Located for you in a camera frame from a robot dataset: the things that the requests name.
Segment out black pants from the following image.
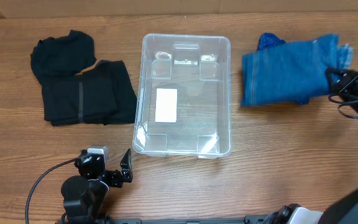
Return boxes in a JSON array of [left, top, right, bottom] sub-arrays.
[[42, 60, 137, 126]]

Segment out blue denim jeans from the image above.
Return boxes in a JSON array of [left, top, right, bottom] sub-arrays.
[[241, 34, 354, 106]]

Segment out sparkly blue garment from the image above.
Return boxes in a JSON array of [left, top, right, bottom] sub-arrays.
[[257, 32, 286, 50]]

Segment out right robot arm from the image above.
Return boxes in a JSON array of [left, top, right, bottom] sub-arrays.
[[264, 68, 358, 224]]

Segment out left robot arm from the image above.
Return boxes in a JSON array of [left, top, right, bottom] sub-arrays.
[[61, 146, 133, 224]]

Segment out white label in bin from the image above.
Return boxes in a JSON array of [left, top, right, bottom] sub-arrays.
[[155, 88, 178, 123]]

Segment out clear plastic storage bin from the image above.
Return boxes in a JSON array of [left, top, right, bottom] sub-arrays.
[[132, 34, 231, 159]]

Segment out black folded shirt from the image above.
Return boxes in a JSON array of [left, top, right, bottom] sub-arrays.
[[30, 30, 96, 85]]

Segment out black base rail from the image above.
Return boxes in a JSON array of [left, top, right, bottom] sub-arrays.
[[71, 215, 267, 224]]

